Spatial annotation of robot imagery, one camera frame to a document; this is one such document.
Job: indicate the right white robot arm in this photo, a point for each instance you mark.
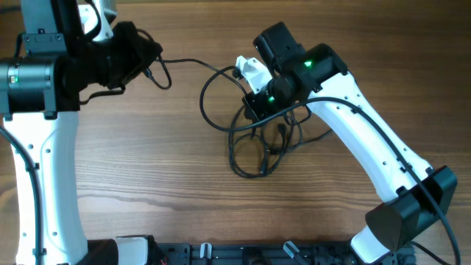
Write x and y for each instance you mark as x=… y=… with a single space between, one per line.
x=413 y=194

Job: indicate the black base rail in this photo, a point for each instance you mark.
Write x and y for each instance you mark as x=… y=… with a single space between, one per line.
x=323 y=253

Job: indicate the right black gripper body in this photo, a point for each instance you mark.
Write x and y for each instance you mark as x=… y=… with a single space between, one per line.
x=263 y=104

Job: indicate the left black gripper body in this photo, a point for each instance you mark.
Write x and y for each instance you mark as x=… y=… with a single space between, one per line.
x=116 y=59

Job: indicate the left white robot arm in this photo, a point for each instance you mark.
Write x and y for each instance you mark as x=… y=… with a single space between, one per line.
x=68 y=46

